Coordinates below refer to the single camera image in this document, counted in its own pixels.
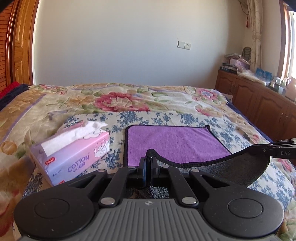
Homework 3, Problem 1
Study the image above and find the purple grey microfiber towel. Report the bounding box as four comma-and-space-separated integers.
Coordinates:
123, 125, 270, 187

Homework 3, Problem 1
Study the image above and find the wooden room door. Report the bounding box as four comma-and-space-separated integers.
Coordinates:
11, 0, 39, 85

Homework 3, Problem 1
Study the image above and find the wooden sideboard cabinet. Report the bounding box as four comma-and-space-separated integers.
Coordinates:
215, 70, 295, 141

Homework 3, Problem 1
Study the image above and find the blue floral white cloth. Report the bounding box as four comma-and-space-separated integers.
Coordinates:
26, 110, 295, 211

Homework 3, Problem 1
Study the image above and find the pink thermos bottle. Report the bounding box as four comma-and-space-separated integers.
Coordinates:
285, 77, 296, 102

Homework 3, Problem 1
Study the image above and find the pink cotton tissue box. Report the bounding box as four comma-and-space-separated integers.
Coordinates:
30, 120, 110, 186

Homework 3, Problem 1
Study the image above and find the white box beside bed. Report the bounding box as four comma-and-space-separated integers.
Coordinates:
223, 93, 233, 103

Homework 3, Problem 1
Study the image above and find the blue box on cabinet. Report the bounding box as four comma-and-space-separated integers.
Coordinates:
255, 68, 273, 81

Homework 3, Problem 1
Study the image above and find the clear plastic bag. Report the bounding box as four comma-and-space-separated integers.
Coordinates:
238, 70, 271, 86

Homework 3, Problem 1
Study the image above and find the pink box on cabinet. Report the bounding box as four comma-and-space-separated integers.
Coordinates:
230, 58, 250, 70

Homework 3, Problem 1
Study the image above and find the dark fan ornament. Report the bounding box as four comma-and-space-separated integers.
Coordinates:
242, 47, 252, 62

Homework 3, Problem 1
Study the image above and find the floral bed blanket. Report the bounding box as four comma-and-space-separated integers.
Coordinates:
1, 83, 270, 240

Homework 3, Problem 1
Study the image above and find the floral beige curtain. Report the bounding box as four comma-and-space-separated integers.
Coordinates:
247, 0, 263, 71

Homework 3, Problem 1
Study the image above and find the red pillow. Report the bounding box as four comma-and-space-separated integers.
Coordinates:
0, 81, 20, 99

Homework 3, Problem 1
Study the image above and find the white wall switch socket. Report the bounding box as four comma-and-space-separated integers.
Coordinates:
177, 41, 191, 50

